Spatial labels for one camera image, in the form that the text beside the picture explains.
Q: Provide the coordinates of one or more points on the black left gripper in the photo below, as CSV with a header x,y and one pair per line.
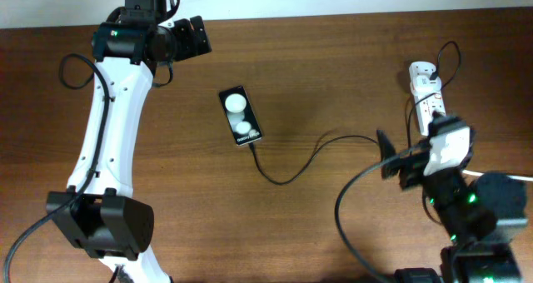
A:
x,y
188,47

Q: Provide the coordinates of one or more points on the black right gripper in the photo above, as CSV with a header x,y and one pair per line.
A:
x,y
413,165

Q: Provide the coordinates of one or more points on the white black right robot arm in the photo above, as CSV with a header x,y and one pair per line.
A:
x,y
482,218

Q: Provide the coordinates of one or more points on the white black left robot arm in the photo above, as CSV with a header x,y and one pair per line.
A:
x,y
96,212

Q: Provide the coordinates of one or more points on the white power strip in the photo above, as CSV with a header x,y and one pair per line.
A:
x,y
426,94

